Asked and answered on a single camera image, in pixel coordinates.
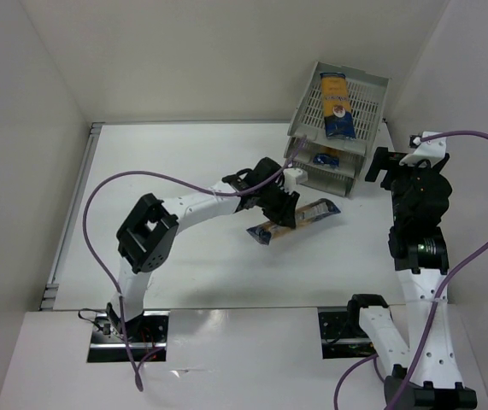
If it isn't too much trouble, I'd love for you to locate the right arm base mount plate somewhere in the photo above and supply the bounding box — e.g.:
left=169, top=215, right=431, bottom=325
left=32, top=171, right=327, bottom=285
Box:
left=318, top=307, right=375, bottom=360

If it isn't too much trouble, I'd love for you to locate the purple cable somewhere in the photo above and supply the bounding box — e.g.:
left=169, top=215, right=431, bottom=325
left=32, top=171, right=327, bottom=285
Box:
left=81, top=135, right=307, bottom=392
left=333, top=130, right=488, bottom=410

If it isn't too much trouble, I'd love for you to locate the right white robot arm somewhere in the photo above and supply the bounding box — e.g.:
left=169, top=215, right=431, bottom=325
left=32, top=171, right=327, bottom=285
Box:
left=348, top=147, right=478, bottom=409

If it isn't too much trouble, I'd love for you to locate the aluminium table edge rail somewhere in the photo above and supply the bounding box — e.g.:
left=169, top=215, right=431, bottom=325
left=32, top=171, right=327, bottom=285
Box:
left=38, top=122, right=104, bottom=311

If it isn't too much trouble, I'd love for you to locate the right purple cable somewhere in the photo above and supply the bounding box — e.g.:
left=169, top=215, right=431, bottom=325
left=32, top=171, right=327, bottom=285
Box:
left=333, top=130, right=488, bottom=410

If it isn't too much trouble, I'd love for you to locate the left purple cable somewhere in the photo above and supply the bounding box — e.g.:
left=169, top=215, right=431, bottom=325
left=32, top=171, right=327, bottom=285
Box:
left=81, top=135, right=307, bottom=392

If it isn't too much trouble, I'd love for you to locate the grey three-tier tray shelf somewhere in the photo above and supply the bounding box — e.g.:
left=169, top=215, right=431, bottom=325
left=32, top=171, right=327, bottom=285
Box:
left=284, top=61, right=390, bottom=197

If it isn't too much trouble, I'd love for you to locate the spaghetti bag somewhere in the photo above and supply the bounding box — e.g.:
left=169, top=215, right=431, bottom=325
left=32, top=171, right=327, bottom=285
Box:
left=246, top=198, right=341, bottom=246
left=320, top=72, right=356, bottom=139
left=313, top=148, right=340, bottom=169

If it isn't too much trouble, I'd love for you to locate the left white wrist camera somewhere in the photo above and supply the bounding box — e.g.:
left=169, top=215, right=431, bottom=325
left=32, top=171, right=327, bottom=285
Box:
left=283, top=167, right=308, bottom=190

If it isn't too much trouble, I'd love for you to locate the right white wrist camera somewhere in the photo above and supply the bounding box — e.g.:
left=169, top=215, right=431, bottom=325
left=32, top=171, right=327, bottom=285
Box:
left=399, top=132, right=446, bottom=167

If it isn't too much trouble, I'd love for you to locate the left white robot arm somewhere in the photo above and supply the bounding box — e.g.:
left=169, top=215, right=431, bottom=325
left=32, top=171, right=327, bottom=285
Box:
left=106, top=157, right=306, bottom=339

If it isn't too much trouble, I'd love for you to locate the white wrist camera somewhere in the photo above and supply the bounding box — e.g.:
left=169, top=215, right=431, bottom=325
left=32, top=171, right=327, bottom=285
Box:
left=399, top=132, right=446, bottom=167
left=283, top=167, right=308, bottom=190

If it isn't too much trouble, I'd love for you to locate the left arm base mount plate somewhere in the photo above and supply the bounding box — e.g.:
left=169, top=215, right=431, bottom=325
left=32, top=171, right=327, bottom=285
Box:
left=86, top=310, right=169, bottom=363

